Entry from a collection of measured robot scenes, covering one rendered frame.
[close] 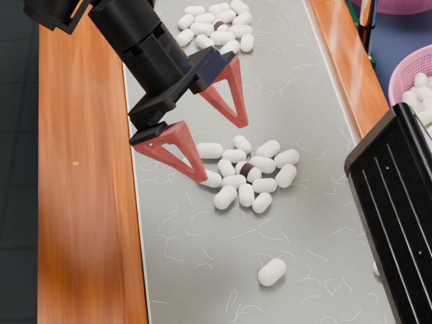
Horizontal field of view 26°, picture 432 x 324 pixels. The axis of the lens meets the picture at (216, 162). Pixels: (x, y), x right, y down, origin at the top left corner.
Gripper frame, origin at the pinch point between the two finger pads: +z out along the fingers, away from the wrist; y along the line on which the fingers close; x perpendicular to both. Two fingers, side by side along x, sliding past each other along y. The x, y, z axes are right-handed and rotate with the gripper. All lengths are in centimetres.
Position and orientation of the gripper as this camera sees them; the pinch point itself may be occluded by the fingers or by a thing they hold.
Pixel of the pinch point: (220, 146)
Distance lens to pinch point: 99.9
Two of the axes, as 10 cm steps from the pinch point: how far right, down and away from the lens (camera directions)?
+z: 5.7, 7.6, 3.2
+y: -4.6, 6.1, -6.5
